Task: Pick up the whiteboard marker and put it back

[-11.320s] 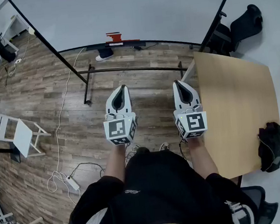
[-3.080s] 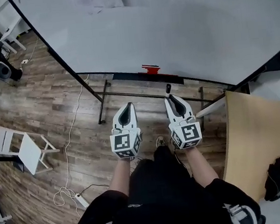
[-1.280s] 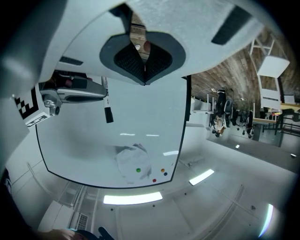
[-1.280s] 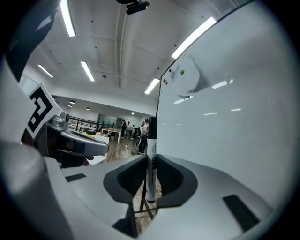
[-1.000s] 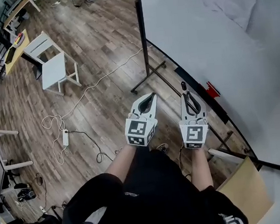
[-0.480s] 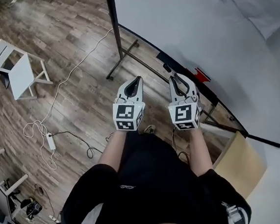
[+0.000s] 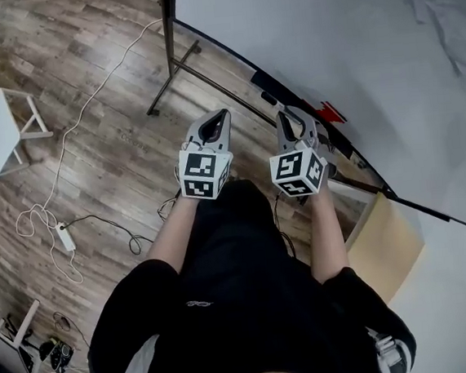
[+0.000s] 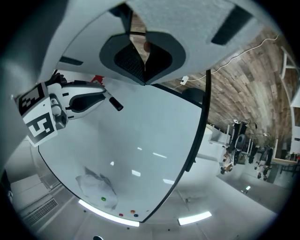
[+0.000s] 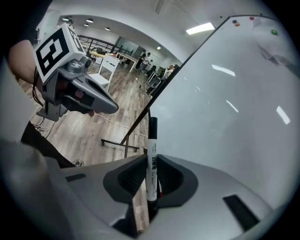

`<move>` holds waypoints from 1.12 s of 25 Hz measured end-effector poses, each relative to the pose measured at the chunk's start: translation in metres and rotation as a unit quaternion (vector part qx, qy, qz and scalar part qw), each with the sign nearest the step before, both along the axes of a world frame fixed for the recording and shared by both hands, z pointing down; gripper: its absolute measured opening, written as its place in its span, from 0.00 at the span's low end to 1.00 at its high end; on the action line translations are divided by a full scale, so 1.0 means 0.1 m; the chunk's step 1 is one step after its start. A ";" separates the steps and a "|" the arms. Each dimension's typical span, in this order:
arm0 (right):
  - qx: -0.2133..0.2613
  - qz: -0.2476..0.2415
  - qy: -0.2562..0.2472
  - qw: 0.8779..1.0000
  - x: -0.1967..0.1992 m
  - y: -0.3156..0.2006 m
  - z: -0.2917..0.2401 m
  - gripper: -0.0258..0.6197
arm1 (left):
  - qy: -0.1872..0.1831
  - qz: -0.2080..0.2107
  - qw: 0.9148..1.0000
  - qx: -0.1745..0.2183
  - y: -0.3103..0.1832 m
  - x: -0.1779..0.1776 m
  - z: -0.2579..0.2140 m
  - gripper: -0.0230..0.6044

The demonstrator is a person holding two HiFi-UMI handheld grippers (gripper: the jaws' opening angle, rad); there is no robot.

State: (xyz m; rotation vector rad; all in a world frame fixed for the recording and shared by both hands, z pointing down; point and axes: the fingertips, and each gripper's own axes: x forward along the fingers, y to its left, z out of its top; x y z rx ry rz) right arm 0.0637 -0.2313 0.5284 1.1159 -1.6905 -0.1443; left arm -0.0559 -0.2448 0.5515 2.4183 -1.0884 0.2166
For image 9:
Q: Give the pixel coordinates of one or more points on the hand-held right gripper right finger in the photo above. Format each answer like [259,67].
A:
[206,211]

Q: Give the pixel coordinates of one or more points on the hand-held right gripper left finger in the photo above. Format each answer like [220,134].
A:
[93,187]

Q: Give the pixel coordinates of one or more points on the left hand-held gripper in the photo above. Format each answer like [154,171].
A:
[52,50]

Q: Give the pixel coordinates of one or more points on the black-capped white whiteboard marker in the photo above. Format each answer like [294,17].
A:
[152,150]

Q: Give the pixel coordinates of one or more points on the person's left forearm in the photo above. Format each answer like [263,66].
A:
[22,61]

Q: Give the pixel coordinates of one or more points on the white whiteboard on black stand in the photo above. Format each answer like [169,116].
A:
[211,93]

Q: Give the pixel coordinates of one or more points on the person's left hand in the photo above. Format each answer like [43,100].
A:
[78,94]

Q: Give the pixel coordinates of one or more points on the white wooden chair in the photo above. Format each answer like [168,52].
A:
[104,70]

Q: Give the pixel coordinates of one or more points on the white table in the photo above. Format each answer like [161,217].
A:
[127,58]

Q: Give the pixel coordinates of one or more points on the grey office chair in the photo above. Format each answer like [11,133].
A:
[154,85]

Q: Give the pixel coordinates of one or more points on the black metal railing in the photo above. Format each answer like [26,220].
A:
[105,43]

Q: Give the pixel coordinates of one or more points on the person's black clothing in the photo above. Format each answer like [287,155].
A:
[44,145]

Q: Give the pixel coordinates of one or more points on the rectangular ceiling light panel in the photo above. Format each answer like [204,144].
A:
[200,28]

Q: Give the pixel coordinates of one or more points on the white paper sheet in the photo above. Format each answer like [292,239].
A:
[272,47]

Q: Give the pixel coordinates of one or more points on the green round magnet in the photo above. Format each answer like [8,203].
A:
[274,32]

